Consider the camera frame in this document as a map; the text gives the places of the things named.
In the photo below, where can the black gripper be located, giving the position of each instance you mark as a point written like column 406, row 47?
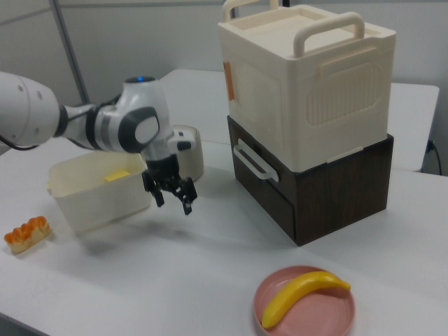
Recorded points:
column 162, row 169

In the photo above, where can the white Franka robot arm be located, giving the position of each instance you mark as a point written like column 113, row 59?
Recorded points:
column 28, row 108

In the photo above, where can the yellow cube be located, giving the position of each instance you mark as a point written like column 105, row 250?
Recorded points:
column 117, row 175

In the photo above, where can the dark brown drawer box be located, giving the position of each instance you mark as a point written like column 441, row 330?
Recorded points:
column 332, row 199

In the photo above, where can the cream plastic storage box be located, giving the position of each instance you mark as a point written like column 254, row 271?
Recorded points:
column 315, row 105

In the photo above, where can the small cream lidded bin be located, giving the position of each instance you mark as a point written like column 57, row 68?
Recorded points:
column 196, row 157

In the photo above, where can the cream open plastic container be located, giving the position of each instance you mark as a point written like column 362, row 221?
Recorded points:
column 101, row 206

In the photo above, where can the toy bread with orange topping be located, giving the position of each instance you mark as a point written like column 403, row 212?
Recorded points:
column 28, row 234

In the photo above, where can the yellow toy banana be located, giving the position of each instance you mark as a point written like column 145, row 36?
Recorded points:
column 297, row 292

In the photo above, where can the pink round plate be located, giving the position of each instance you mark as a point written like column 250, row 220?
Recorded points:
column 315, row 311

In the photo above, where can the grey metal partition post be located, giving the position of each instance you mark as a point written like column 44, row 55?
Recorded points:
column 70, row 52

